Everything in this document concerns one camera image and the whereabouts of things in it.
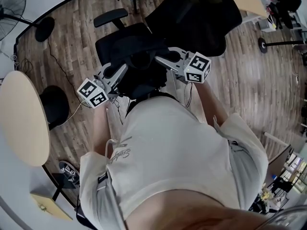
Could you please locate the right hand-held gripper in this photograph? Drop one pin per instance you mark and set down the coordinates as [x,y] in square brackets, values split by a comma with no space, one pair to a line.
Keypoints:
[196,67]

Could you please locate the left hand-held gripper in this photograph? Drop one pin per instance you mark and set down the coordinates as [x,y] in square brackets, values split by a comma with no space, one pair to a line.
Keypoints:
[92,93]

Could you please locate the black office chair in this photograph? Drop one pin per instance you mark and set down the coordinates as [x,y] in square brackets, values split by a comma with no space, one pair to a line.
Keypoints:
[196,15]

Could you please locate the person's left forearm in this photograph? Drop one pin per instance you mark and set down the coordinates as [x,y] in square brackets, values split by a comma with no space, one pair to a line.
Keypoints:
[102,128]

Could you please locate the person's right forearm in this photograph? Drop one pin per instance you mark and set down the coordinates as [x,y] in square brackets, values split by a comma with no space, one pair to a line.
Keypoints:
[208,104]

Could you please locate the round wooden table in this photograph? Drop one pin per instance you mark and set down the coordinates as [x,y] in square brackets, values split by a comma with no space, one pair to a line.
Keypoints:
[21,118]

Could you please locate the grey black sneaker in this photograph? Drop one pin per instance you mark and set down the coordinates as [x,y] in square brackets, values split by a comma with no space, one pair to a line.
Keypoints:
[69,171]

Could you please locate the black pole stand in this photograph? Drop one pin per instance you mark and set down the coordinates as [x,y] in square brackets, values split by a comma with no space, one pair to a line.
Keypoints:
[280,43]

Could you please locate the black standing fan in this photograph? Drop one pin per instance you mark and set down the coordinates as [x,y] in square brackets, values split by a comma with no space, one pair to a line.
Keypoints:
[12,6]

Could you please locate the small wooden side table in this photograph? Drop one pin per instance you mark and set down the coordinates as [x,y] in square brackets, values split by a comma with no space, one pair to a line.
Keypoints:
[48,205]

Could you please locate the person's chin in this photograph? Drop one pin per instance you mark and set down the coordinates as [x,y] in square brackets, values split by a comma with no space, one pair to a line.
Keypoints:
[192,212]

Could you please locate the yellow flower bouquet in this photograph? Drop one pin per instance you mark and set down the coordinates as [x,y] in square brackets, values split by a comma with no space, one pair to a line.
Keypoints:
[268,195]

